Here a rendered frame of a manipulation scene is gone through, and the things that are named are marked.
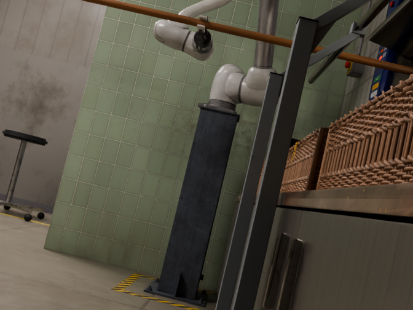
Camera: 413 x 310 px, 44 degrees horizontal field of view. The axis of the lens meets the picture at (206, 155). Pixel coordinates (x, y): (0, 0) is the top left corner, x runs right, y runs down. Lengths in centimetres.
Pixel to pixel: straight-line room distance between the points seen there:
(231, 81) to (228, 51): 57
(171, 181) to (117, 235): 47
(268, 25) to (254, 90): 33
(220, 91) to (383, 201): 230
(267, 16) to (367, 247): 221
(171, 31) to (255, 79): 58
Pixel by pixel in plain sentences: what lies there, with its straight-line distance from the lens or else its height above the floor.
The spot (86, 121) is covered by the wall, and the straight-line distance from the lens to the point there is 328.
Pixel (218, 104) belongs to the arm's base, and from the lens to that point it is 274.
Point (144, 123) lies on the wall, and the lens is 321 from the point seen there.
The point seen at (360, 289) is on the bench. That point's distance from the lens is 53.
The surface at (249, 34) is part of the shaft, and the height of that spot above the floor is 119.
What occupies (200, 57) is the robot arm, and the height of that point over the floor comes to 114.
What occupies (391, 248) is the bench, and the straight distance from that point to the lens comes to 47.
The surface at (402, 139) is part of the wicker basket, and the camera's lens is 66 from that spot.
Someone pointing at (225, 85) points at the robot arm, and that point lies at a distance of 275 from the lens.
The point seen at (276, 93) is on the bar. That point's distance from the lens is 159.
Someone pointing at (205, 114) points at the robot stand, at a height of 96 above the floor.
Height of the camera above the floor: 53
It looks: 5 degrees up
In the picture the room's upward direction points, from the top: 13 degrees clockwise
